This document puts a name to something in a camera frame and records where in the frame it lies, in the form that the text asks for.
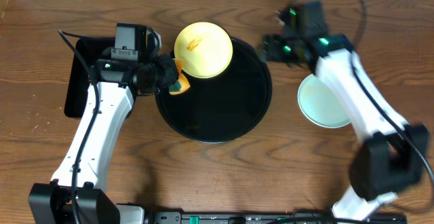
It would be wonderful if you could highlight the yellow green scrub sponge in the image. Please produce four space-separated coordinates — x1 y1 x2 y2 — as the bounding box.
169 58 191 96

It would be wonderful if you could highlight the yellow plate with sauce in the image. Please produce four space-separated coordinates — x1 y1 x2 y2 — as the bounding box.
174 22 233 79

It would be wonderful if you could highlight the light green stained plate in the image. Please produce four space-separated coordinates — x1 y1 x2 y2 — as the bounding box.
297 74 351 128

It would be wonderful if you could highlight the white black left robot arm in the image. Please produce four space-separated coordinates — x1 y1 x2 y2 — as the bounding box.
28 23 179 223

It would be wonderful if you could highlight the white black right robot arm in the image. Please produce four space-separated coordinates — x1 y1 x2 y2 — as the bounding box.
260 1 433 223

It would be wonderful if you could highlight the round black tray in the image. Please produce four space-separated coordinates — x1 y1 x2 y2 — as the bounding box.
156 37 272 143

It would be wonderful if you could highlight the black rectangular tray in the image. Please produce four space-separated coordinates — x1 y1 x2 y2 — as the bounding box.
64 37 115 118

